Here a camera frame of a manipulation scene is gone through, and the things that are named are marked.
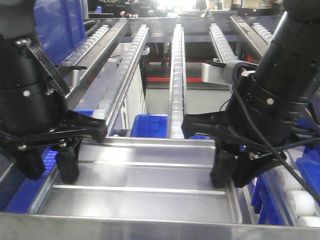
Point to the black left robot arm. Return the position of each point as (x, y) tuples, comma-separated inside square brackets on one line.
[(33, 109)]

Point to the blue bin below left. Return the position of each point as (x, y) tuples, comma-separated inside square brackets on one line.
[(21, 195)]

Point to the left steel divider rail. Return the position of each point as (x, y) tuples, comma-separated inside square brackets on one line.
[(91, 64)]

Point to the silver metal tray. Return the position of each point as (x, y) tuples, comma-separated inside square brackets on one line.
[(157, 179)]

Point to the blue bin below centre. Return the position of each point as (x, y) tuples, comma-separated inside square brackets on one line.
[(150, 126)]

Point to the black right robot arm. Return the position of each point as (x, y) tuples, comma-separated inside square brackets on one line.
[(267, 100)]

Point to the centre white roller track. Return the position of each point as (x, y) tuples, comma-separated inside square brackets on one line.
[(177, 85)]

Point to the right steel divider rail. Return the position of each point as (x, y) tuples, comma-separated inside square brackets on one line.
[(253, 43)]

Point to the front steel shelf rail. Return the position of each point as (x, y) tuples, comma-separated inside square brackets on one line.
[(15, 226)]

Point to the blue bin below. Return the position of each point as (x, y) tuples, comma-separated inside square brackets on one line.
[(21, 195), (308, 163), (150, 126)]

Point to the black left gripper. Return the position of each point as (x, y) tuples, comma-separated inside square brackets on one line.
[(65, 138)]

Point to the steel divider rail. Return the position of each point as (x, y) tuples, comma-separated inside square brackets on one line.
[(253, 43), (91, 64)]

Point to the left white roller track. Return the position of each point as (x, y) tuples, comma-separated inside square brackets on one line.
[(82, 50)]

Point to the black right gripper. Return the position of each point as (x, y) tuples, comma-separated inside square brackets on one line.
[(236, 135)]

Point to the blue bin below right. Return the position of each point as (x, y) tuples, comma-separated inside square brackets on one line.
[(308, 163)]

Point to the right white roller track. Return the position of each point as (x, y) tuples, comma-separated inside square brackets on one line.
[(262, 32)]

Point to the white roller track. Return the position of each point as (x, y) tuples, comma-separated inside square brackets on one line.
[(124, 97), (82, 50), (177, 85), (262, 32), (222, 45)]

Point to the large blue crate left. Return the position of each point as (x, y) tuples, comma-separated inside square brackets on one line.
[(60, 27)]

